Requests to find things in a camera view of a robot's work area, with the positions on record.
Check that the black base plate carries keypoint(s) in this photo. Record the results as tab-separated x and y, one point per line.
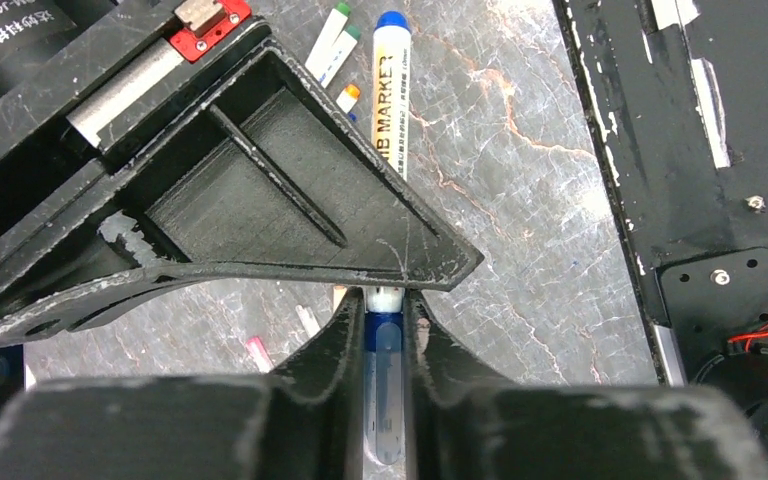
676	99

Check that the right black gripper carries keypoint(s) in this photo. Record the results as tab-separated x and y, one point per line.
56	56

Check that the tan marker cap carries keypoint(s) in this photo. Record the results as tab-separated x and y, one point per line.
338	293

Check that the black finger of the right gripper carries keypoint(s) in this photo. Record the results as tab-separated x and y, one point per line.
260	176

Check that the large blue whiteboard marker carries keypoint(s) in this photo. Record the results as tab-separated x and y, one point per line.
383	383

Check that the green cap white marker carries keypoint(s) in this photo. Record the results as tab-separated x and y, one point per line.
333	26

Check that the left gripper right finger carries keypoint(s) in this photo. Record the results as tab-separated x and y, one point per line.
465	420

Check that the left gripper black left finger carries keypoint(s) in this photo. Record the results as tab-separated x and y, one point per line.
302	420

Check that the small grey pen cap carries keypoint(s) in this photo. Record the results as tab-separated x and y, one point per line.
308	320

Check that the small red pen cap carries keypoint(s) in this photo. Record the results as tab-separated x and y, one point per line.
259	354

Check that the orange tip white marker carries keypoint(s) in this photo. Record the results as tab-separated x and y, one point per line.
348	98

